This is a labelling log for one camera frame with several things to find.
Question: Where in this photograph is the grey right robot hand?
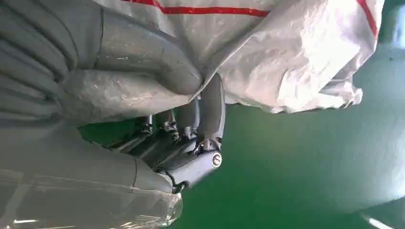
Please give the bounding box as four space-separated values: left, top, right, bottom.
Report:
0 0 227 229

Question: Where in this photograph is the ribbed grey right arm sleeve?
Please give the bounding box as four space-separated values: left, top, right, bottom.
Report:
0 0 80 127

